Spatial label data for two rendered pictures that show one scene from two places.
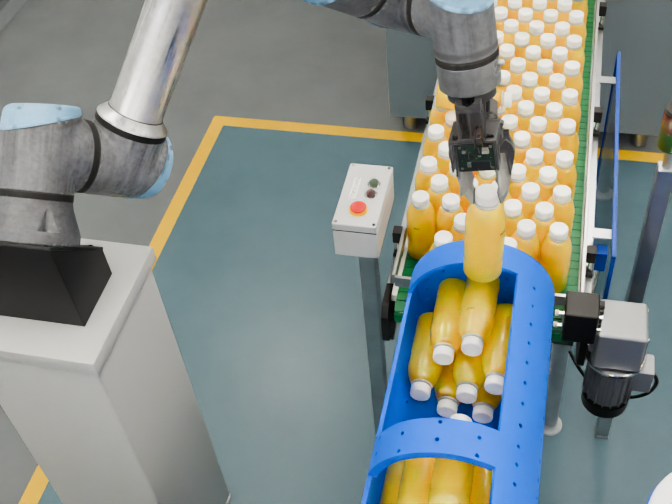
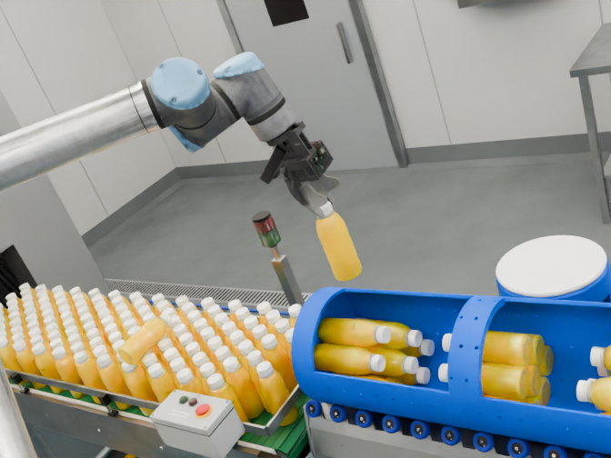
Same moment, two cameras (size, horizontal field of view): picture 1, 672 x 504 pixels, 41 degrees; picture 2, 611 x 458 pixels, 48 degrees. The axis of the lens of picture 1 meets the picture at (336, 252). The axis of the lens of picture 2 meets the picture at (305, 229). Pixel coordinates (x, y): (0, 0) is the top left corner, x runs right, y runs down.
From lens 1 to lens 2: 1.21 m
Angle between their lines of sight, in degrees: 56
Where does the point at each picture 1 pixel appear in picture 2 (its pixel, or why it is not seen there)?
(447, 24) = (259, 80)
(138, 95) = (13, 444)
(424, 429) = (464, 327)
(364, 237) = (229, 418)
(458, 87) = (286, 119)
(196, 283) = not seen: outside the picture
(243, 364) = not seen: outside the picture
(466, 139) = (311, 150)
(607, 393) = not seen: hidden behind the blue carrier
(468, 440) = (481, 303)
